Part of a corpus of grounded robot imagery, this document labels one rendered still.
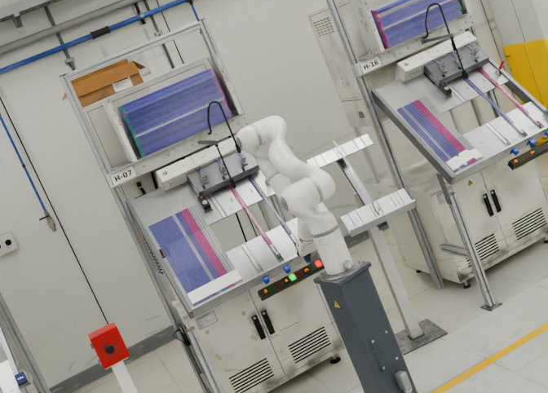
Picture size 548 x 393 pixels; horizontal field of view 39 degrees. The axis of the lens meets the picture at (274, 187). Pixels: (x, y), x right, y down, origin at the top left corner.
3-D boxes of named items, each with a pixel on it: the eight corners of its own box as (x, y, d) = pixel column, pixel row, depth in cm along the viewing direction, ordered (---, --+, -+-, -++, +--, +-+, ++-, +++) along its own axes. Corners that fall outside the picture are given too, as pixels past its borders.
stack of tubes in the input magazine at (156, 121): (234, 117, 392) (213, 67, 387) (142, 157, 379) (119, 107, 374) (227, 117, 404) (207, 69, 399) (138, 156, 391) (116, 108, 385)
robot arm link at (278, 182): (297, 170, 354) (332, 224, 344) (267, 184, 349) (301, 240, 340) (299, 161, 346) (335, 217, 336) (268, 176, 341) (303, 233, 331)
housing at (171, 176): (251, 160, 404) (249, 142, 393) (165, 199, 391) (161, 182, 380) (244, 149, 408) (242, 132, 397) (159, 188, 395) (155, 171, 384)
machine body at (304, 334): (350, 359, 407) (306, 253, 395) (232, 425, 388) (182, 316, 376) (304, 329, 468) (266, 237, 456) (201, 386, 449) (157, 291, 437)
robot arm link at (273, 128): (307, 215, 317) (339, 199, 322) (307, 197, 307) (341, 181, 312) (246, 139, 344) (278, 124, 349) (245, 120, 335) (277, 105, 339)
